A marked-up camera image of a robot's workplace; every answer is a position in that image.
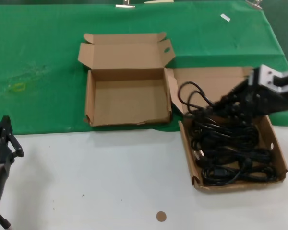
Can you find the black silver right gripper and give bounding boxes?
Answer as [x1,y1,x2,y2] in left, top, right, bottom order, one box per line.
[212,64,288,117]

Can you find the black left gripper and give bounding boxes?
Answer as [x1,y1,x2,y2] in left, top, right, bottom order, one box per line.
[0,116,24,168]

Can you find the open brown cardboard box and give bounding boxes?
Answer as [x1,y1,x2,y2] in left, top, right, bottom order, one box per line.
[77,32,176,127]
[167,66,288,194]

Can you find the green table cloth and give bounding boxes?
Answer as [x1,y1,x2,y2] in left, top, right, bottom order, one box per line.
[0,0,288,136]

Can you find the silver binder clip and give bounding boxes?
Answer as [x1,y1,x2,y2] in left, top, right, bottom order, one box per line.
[115,0,136,8]
[245,0,264,10]

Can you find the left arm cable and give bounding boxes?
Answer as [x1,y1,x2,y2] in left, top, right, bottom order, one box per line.
[0,212,14,230]

